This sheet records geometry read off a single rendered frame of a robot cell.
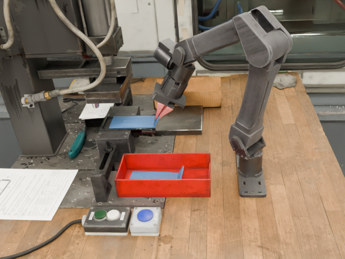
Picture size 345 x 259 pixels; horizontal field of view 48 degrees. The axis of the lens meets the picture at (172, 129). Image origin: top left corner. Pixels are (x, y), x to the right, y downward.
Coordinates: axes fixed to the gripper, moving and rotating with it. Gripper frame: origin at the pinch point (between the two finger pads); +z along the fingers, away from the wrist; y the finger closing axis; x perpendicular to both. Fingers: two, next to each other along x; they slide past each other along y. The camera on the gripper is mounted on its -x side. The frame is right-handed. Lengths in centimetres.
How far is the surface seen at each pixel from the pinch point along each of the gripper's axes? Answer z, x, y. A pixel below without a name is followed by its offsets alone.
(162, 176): 7.5, 16.5, -7.0
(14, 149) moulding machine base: 95, -71, 51
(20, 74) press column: 3.7, 4.1, 40.7
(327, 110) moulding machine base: -11, -54, -74
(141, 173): 10.6, 15.1, -1.8
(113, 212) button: 10.7, 33.5, 3.1
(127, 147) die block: 9.2, 8.0, 4.6
